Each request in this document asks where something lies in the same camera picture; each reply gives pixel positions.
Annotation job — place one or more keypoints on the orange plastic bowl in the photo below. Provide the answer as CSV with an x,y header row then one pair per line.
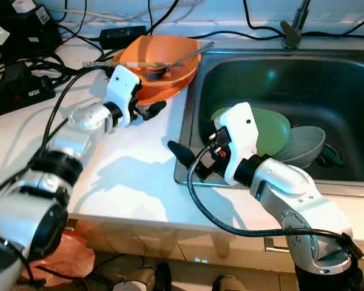
x,y
164,51

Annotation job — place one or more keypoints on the patterned wooden chopstick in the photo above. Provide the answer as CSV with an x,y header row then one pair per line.
x,y
100,63

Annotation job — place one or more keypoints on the silver metal fork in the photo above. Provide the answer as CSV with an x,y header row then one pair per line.
x,y
197,51

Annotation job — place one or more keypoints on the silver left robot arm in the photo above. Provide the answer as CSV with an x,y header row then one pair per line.
x,y
24,224

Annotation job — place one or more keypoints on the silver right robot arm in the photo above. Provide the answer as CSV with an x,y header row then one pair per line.
x,y
285,176

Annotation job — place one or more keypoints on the green plastic bowl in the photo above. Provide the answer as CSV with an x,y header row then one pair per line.
x,y
273,133

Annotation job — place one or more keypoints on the black power adapter brick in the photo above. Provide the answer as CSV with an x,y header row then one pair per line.
x,y
124,35

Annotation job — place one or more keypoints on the grey plastic bowl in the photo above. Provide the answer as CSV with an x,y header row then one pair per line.
x,y
303,148

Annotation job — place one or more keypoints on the white base cabinet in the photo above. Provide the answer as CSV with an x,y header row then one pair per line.
x,y
206,248

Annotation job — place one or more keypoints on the stainless steel sink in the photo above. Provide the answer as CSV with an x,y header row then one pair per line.
x,y
297,91

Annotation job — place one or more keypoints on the black power strip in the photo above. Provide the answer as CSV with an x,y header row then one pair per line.
x,y
24,97

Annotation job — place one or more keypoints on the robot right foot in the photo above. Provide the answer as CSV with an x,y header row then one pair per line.
x,y
230,284

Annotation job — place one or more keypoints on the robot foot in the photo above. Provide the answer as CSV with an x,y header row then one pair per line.
x,y
230,284
139,280

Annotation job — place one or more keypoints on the black charger dock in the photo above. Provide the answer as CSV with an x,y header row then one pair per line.
x,y
36,33

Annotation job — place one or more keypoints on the dark metal faucet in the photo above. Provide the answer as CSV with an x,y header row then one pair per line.
x,y
291,31

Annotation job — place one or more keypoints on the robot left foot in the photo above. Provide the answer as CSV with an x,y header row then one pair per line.
x,y
139,280

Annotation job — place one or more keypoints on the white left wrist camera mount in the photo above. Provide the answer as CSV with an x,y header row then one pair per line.
x,y
122,91

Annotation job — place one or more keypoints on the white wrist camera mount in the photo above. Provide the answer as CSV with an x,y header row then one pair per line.
x,y
122,91
239,130

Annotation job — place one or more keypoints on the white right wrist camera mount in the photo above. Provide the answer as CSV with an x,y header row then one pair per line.
x,y
239,130

